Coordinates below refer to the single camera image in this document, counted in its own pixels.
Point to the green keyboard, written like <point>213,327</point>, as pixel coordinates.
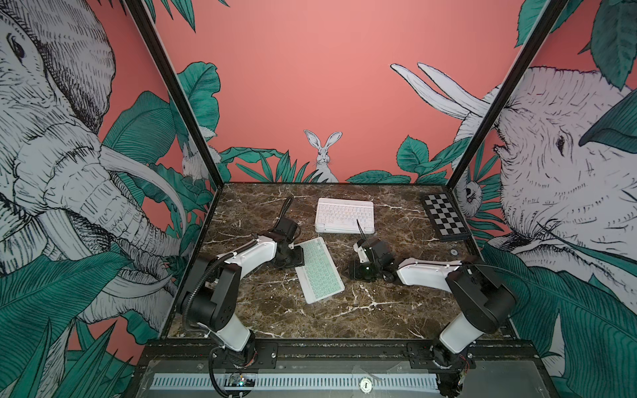
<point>319,278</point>

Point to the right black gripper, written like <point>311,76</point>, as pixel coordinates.
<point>357,271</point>

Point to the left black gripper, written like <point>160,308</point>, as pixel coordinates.
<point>299,261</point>

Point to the round silver lock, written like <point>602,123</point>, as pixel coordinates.
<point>366,385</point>

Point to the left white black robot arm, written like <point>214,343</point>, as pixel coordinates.
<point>208,298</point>

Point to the white keyboard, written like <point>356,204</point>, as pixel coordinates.
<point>344,216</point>

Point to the small electronics board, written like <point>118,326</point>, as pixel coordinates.
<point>240,382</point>

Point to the left black frame post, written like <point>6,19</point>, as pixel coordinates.
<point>143,22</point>

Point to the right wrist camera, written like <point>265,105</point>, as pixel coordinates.
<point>373,250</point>

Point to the white slotted cable duct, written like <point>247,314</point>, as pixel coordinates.
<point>298,381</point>

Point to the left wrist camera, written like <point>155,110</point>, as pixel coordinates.
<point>286,230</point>

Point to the black white checkerboard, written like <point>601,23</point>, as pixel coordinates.
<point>444,216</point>

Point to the black front mounting rail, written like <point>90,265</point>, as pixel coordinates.
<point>271,353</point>

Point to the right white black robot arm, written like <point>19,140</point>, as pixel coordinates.
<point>485,301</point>

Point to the black frame post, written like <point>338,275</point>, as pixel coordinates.
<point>550,13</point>
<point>143,22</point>

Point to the right black frame post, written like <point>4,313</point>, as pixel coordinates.
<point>550,13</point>

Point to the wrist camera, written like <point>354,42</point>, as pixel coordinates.
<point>373,250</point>
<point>286,230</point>

